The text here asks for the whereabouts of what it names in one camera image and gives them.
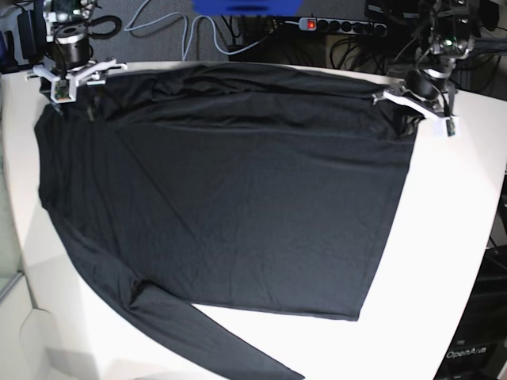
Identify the black device on stand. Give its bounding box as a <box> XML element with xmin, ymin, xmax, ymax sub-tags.
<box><xmin>1</xmin><ymin>1</ymin><xmax>48</xmax><ymax>74</ymax></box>

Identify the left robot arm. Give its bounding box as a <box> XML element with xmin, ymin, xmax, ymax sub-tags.
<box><xmin>372</xmin><ymin>1</ymin><xmax>475</xmax><ymax>137</ymax></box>

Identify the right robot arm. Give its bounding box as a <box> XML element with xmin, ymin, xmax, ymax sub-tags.
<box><xmin>26</xmin><ymin>1</ymin><xmax>128</xmax><ymax>117</ymax></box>

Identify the blue plastic box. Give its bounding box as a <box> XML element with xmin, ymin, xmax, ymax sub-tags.
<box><xmin>193</xmin><ymin>0</ymin><xmax>302</xmax><ymax>16</ymax></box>

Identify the white power strip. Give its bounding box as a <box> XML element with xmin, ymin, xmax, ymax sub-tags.
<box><xmin>295</xmin><ymin>17</ymin><xmax>388</xmax><ymax>37</ymax></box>

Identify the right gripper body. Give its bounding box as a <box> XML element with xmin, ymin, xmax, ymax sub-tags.
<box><xmin>26</xmin><ymin>39</ymin><xmax>128</xmax><ymax>105</ymax></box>

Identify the light grey cable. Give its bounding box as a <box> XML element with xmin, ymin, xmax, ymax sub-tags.
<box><xmin>124</xmin><ymin>7</ymin><xmax>278</xmax><ymax>61</ymax></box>

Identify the black OpenArm case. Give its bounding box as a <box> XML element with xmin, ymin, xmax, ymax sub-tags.
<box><xmin>435</xmin><ymin>245</ymin><xmax>506</xmax><ymax>379</ymax></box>

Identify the dark long-sleeve T-shirt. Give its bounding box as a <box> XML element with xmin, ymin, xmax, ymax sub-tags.
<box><xmin>35</xmin><ymin>63</ymin><xmax>416</xmax><ymax>379</ymax></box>

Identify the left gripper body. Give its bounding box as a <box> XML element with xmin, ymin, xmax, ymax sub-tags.
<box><xmin>372</xmin><ymin>66</ymin><xmax>459</xmax><ymax>138</ymax></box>

